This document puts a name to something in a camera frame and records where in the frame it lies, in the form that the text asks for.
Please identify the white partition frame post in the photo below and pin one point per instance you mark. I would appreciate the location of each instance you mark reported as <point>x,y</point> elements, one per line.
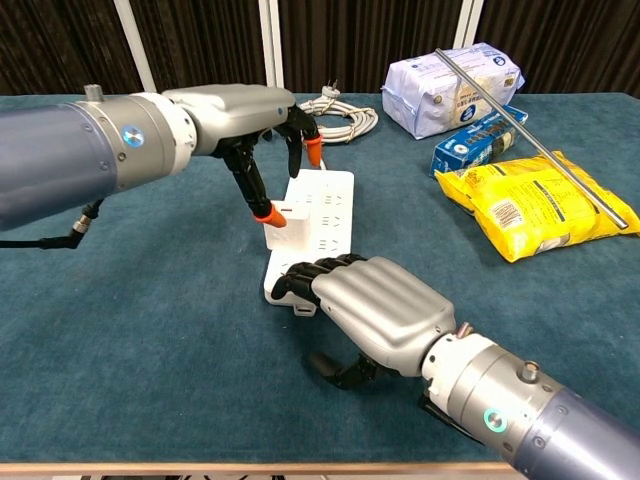
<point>135,50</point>
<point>271,50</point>
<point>469,25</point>

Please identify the blue biscuit box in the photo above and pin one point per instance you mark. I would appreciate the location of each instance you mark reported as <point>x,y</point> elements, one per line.
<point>460,150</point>

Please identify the long metal rod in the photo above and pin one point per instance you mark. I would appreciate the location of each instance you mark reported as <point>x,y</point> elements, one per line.
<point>550,156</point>

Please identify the white charger adapter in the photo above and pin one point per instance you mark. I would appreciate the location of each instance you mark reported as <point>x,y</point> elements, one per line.
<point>290,235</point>

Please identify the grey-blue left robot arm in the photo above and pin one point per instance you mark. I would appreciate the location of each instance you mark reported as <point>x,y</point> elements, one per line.
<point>60,155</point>

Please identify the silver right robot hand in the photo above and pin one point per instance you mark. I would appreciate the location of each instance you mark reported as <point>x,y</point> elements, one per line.
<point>385,310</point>

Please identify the pale purple tissue pack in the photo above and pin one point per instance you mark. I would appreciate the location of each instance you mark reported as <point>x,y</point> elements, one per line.
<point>425,100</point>

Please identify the white power strip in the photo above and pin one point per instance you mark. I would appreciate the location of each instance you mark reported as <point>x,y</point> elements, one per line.
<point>330,210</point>

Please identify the yellow snack bag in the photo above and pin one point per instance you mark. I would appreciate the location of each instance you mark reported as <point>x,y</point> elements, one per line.
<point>525,215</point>

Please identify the teal table cloth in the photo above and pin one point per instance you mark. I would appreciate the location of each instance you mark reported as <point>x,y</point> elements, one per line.
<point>150,325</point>

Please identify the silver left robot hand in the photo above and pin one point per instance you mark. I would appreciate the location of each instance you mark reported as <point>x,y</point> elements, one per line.
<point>235,112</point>

